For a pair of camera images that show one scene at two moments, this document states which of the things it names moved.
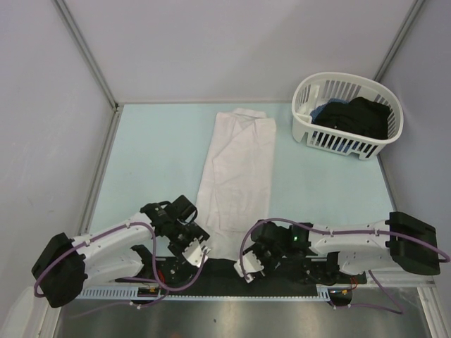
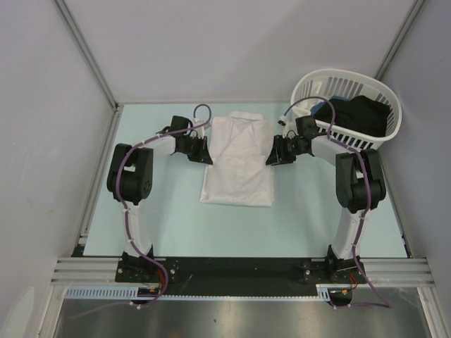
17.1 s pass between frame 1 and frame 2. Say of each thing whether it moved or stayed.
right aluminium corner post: stayed
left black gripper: moved
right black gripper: moved
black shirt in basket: stayed
